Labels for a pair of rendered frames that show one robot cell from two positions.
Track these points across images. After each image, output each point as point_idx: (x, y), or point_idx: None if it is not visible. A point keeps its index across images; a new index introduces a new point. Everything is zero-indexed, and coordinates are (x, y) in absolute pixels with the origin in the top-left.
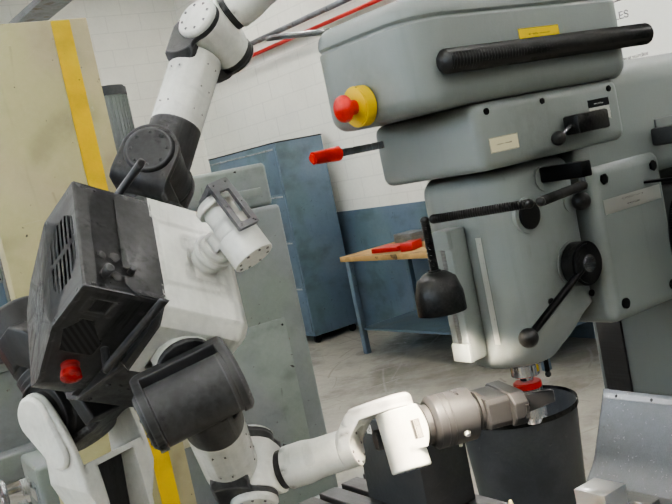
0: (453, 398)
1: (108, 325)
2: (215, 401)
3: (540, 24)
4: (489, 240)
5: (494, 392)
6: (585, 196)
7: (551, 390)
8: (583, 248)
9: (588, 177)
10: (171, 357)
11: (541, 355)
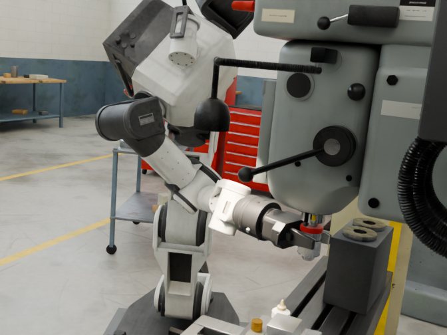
0: (253, 203)
1: (128, 71)
2: (116, 123)
3: None
4: (275, 96)
5: (283, 217)
6: (353, 87)
7: (311, 240)
8: (330, 131)
9: (378, 73)
10: (138, 98)
11: (293, 204)
